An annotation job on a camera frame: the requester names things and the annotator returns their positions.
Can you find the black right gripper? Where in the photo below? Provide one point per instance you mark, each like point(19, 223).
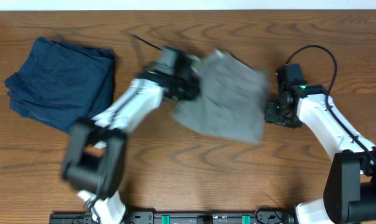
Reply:
point(271, 117)

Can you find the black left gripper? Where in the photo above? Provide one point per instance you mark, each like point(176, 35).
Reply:
point(190, 90)

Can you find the grey cotton shorts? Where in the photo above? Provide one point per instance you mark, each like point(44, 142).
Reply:
point(232, 100)

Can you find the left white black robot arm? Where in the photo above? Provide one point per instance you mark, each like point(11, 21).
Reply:
point(94, 162)

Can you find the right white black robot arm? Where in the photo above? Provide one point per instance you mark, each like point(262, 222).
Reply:
point(350, 192)

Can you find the folded navy blue shorts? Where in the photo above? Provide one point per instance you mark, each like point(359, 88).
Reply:
point(61, 82)

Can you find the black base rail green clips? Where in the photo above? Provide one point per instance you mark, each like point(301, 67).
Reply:
point(262, 215)

